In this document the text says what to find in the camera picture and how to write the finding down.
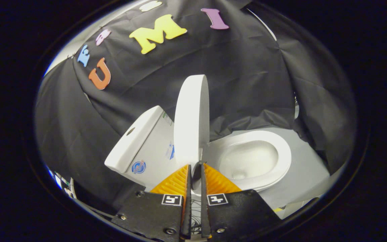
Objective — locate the white toilet seat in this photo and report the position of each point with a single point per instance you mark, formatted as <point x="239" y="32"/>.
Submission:
<point x="284" y="158"/>

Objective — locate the black backdrop cloth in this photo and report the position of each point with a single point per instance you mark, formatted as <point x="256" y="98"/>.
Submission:
<point x="247" y="74"/>

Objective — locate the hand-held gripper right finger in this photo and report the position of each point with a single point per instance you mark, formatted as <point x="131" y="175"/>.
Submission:
<point x="204" y="218"/>

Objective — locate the white toilet lid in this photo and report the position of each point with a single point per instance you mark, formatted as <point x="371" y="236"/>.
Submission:
<point x="190" y="124"/>

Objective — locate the white toilet bowl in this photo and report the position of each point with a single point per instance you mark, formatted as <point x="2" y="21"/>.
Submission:
<point x="247" y="159"/>

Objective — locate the round dark lid knob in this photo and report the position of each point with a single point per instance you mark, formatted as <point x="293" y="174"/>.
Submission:
<point x="197" y="164"/>

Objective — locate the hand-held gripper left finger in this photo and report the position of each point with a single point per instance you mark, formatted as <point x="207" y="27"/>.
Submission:
<point x="187" y="218"/>

